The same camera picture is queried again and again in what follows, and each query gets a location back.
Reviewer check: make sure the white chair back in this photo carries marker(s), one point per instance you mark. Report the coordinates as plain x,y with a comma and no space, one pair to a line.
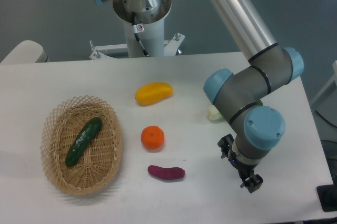
26,52

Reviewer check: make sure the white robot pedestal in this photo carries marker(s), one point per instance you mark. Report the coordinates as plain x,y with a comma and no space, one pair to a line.
144,29

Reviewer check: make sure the white green cabbage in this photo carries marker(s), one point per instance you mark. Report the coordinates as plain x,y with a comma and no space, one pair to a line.
214,115

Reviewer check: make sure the orange tangerine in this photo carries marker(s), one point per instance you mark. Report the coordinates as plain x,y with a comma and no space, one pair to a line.
152,137

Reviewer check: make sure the purple sweet potato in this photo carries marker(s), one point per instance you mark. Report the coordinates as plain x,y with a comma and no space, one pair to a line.
168,174

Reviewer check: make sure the black device at edge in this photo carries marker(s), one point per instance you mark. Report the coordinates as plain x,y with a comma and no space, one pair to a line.
327,197

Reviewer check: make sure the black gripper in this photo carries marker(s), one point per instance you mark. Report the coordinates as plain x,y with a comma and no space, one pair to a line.
252,182

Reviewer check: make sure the green cucumber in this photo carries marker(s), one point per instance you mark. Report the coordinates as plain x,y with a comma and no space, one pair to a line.
83,139

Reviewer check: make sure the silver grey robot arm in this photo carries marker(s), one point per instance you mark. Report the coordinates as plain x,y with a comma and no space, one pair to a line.
258,128

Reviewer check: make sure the woven wicker basket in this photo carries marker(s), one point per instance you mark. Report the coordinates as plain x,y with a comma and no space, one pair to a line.
102,157

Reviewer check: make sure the yellow mango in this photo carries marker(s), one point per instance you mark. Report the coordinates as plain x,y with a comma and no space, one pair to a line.
152,93

